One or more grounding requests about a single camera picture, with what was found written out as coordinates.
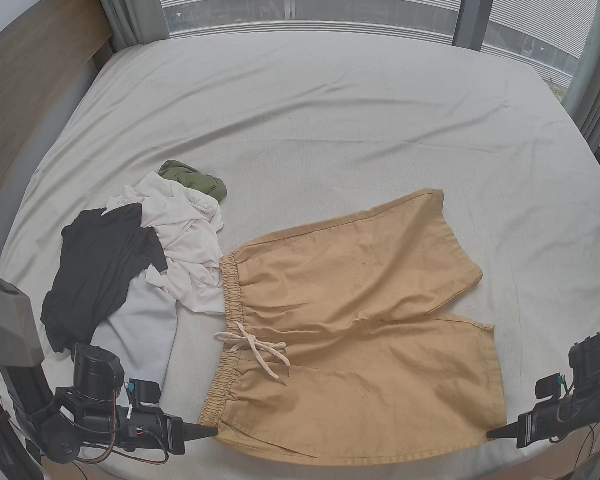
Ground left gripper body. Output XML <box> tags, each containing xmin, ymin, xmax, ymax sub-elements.
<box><xmin>119</xmin><ymin>409</ymin><xmax>186</xmax><ymax>456</ymax></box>

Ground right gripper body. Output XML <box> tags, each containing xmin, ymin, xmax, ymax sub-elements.
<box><xmin>515</xmin><ymin>402</ymin><xmax>564</xmax><ymax>450</ymax></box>

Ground tan shorts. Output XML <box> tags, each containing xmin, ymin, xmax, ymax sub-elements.
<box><xmin>197</xmin><ymin>188</ymin><xmax>508</xmax><ymax>466</ymax></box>

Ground bed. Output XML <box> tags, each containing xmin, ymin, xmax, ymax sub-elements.
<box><xmin>0</xmin><ymin>0</ymin><xmax>600</xmax><ymax>480</ymax></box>

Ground pale blue garment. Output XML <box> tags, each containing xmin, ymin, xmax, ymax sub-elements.
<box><xmin>87</xmin><ymin>268</ymin><xmax>181</xmax><ymax>404</ymax></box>

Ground black T-shirt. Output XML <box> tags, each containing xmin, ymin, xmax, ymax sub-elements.
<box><xmin>41</xmin><ymin>203</ymin><xmax>168</xmax><ymax>354</ymax></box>

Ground white garment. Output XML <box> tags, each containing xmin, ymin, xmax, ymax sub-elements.
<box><xmin>102</xmin><ymin>172</ymin><xmax>226</xmax><ymax>316</ymax></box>

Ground green garment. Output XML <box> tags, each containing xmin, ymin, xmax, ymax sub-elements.
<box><xmin>158</xmin><ymin>159</ymin><xmax>228</xmax><ymax>203</ymax></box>

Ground window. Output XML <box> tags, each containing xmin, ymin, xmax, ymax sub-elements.
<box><xmin>152</xmin><ymin>0</ymin><xmax>600</xmax><ymax>86</ymax></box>

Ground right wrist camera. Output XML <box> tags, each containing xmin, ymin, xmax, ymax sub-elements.
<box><xmin>535</xmin><ymin>375</ymin><xmax>568</xmax><ymax>401</ymax></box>

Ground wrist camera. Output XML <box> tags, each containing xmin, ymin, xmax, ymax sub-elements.
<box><xmin>535</xmin><ymin>375</ymin><xmax>568</xmax><ymax>401</ymax></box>
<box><xmin>125</xmin><ymin>379</ymin><xmax>162</xmax><ymax>413</ymax></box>

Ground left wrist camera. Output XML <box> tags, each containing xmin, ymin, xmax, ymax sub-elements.
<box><xmin>125</xmin><ymin>379</ymin><xmax>162</xmax><ymax>413</ymax></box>

